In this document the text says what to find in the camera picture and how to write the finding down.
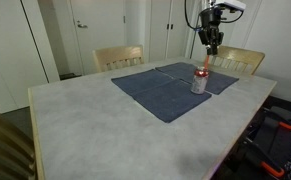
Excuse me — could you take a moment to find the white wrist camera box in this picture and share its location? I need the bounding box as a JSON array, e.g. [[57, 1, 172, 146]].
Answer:
[[214, 0, 247, 12]]

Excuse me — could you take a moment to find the white cabinet with black handles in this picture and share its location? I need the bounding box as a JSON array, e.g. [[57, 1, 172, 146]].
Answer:
[[148, 0, 187, 63]]

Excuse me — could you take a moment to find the red and white soda can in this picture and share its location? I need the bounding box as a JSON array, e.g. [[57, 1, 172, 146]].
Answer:
[[190, 66, 210, 95]]

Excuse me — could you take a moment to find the large blue cloth mat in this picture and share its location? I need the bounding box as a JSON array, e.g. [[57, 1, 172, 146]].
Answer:
[[110, 68, 213, 124]]

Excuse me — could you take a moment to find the silver lever door handle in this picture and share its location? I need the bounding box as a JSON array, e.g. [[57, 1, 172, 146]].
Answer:
[[76, 20, 89, 29]]

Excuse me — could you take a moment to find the light wooden chair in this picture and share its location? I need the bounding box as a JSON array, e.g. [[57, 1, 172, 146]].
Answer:
[[208, 44, 266, 76], [92, 44, 145, 74]]

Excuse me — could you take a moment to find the red drinking straw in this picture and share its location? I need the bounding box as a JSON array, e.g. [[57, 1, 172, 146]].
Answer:
[[202, 54, 211, 70]]

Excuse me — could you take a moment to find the white door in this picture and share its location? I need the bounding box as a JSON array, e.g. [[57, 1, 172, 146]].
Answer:
[[69, 0, 126, 76]]

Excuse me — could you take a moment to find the black clamp with orange handle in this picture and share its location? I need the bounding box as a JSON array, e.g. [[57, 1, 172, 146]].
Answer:
[[263, 108, 291, 132], [241, 138, 286, 179]]

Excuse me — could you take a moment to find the black cable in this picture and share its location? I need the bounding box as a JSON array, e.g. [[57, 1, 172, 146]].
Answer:
[[218, 9, 245, 25], [183, 0, 203, 32]]

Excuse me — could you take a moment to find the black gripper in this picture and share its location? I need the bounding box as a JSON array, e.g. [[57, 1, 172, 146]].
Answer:
[[198, 28, 225, 56]]

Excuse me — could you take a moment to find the white closet door panel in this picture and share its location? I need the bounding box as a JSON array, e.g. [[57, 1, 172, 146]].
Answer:
[[0, 0, 50, 114]]

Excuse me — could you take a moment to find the dark wooden chair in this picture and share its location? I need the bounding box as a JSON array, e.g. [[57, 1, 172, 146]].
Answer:
[[0, 100, 39, 180]]

